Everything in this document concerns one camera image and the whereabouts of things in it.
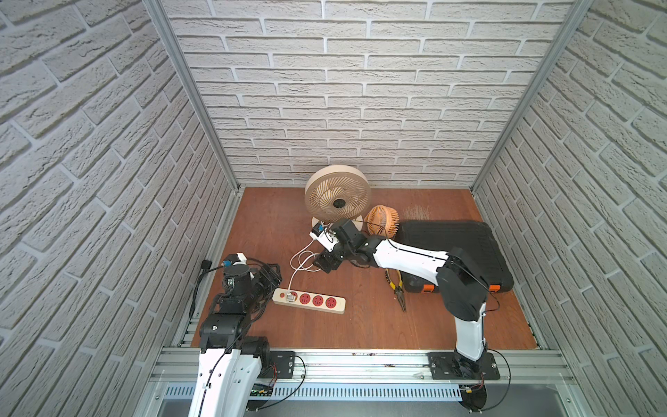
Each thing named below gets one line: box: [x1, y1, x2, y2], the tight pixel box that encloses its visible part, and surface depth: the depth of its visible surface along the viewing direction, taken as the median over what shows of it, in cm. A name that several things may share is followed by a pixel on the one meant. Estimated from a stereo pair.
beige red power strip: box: [272, 288, 347, 315], surface depth 85 cm
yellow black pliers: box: [384, 268, 407, 312], surface depth 89 cm
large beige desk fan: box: [304, 164, 372, 232], surface depth 85 cm
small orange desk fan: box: [363, 204, 401, 239], surface depth 99 cm
